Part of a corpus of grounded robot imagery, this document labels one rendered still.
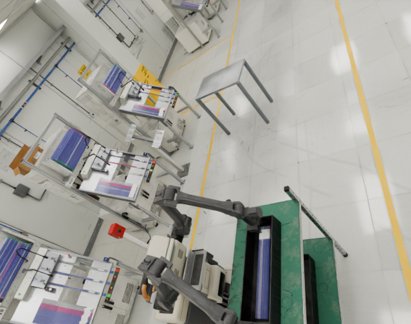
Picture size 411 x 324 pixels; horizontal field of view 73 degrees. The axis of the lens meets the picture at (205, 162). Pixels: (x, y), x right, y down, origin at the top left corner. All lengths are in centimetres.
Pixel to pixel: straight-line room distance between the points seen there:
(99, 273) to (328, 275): 222
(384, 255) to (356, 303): 42
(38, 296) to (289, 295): 249
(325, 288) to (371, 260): 52
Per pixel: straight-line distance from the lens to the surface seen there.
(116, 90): 462
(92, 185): 379
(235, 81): 353
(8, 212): 500
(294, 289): 165
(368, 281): 257
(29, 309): 342
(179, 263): 190
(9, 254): 337
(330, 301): 222
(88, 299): 329
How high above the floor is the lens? 242
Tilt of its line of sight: 35 degrees down
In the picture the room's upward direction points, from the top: 48 degrees counter-clockwise
